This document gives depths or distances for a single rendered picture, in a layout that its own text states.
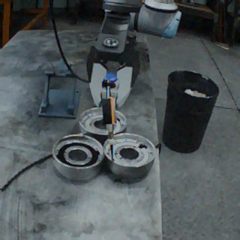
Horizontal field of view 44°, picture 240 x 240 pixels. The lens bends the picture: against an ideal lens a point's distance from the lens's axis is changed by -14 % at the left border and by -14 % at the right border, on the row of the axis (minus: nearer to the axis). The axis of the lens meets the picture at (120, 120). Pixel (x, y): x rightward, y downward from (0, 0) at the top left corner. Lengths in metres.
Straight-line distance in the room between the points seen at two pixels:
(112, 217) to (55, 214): 0.11
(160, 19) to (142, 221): 0.68
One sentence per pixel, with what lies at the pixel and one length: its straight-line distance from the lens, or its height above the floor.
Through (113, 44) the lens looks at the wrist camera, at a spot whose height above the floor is 1.08.
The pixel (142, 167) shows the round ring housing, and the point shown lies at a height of 0.83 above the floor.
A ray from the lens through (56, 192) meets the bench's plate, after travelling 0.63.
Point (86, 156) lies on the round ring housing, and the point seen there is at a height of 0.82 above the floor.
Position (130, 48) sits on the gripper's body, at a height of 1.05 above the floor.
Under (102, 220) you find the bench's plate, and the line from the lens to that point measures 0.59.
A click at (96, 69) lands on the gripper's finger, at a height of 1.00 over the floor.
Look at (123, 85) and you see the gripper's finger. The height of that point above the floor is 0.97.
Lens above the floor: 1.26
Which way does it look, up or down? 34 degrees down
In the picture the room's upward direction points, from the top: 7 degrees clockwise
